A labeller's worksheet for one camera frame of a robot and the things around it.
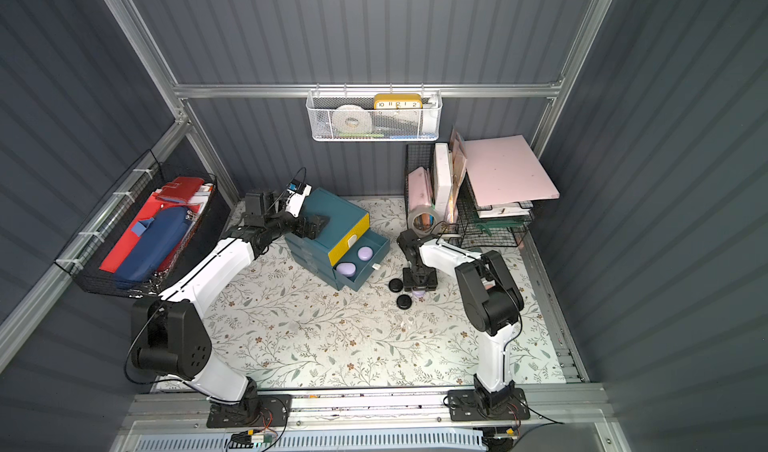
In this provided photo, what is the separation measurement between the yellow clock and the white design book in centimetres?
15

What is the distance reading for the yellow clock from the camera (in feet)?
2.90

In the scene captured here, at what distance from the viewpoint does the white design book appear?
0.92m
